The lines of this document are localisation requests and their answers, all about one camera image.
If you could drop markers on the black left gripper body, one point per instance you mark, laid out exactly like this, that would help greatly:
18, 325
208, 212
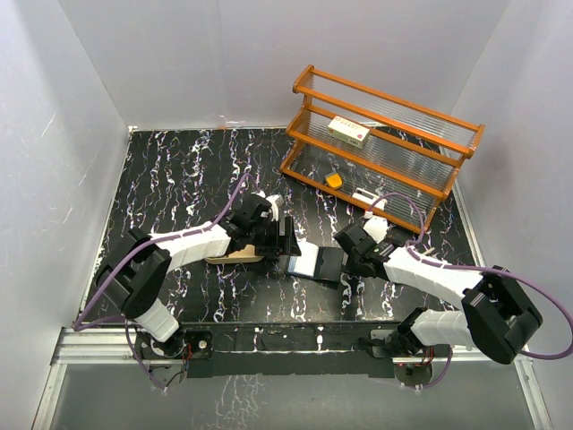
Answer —
265, 237

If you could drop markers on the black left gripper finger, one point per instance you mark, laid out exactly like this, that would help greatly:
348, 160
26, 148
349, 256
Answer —
295, 249
286, 236

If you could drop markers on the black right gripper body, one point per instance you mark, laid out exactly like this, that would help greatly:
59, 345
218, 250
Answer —
354, 267

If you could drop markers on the beige oval plastic tray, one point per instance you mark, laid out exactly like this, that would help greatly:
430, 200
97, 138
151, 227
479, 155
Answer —
246, 255

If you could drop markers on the black blue card holder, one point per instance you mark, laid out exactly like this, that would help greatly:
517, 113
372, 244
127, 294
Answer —
318, 263

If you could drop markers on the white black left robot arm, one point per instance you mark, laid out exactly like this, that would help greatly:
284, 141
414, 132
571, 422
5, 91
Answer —
132, 275

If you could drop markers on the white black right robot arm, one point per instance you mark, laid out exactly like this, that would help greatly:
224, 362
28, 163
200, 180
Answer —
491, 311

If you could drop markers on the white black small device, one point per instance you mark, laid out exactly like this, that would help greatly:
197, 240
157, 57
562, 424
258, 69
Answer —
369, 198

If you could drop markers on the small orange yellow block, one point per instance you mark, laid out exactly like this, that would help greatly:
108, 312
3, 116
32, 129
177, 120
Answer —
334, 181

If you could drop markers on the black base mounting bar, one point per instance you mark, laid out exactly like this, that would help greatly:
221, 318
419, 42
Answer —
286, 348

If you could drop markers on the orange wooden shelf rack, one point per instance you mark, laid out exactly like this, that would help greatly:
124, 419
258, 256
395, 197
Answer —
412, 156

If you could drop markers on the white red small box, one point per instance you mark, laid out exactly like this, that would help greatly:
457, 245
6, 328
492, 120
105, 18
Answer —
349, 132

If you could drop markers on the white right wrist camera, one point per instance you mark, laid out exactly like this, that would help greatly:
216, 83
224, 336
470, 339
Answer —
377, 227

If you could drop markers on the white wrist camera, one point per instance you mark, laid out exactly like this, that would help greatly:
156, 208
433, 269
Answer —
377, 227
276, 201

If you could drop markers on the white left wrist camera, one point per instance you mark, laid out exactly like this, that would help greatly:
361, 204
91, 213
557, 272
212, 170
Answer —
276, 201

